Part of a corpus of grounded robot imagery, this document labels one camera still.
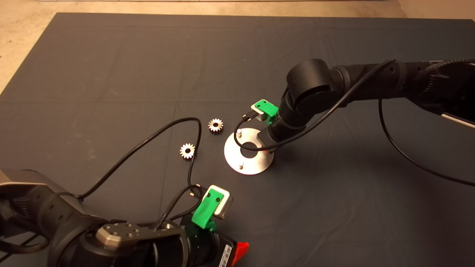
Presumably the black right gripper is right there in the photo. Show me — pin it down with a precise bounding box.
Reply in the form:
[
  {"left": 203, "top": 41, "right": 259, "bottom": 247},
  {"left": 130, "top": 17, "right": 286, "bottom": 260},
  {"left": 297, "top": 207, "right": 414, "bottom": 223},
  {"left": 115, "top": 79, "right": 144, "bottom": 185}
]
[{"left": 259, "top": 123, "right": 298, "bottom": 154}]

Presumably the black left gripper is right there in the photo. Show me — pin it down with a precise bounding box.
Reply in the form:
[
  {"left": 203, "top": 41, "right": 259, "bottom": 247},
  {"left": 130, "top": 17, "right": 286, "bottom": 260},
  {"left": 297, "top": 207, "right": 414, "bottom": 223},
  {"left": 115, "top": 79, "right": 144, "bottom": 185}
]
[{"left": 181, "top": 215, "right": 250, "bottom": 267}]

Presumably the small steel planetary gear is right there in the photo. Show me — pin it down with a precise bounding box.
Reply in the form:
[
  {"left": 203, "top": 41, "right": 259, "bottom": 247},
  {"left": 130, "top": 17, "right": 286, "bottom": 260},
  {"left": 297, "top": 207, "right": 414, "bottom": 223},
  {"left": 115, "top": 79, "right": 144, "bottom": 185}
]
[
  {"left": 180, "top": 143, "right": 196, "bottom": 160},
  {"left": 208, "top": 118, "right": 224, "bottom": 135}
]

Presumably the round metal carrier plate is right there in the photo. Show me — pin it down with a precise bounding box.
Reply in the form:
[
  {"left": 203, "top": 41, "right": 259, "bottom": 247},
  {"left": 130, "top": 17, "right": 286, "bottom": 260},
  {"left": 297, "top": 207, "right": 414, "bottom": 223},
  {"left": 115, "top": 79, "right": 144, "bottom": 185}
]
[{"left": 224, "top": 128, "right": 275, "bottom": 175}]

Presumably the dark grey table cloth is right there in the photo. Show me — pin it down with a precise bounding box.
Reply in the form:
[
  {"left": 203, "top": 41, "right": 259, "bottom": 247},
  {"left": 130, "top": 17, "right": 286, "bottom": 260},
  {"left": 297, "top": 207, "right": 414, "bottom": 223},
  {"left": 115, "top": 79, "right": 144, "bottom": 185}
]
[{"left": 0, "top": 13, "right": 475, "bottom": 267}]

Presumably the small silver camera box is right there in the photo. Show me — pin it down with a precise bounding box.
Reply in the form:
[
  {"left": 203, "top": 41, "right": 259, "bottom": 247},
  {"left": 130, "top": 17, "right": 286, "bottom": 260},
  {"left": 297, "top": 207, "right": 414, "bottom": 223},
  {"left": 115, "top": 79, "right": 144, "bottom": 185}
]
[
  {"left": 210, "top": 185, "right": 234, "bottom": 219},
  {"left": 250, "top": 104, "right": 268, "bottom": 122}
]

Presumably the bright green camera mount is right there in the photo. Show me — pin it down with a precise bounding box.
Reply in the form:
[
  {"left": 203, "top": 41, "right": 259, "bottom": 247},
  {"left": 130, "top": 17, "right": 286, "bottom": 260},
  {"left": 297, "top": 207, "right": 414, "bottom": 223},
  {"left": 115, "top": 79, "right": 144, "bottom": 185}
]
[
  {"left": 191, "top": 187, "right": 225, "bottom": 232},
  {"left": 254, "top": 99, "right": 279, "bottom": 125}
]

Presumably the black braided cable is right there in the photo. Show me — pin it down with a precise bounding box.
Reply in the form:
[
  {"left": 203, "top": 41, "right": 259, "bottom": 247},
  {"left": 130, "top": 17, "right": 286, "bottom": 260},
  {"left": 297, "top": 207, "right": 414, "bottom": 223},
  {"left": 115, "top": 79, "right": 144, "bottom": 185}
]
[
  {"left": 156, "top": 185, "right": 204, "bottom": 230},
  {"left": 419, "top": 57, "right": 475, "bottom": 75}
]

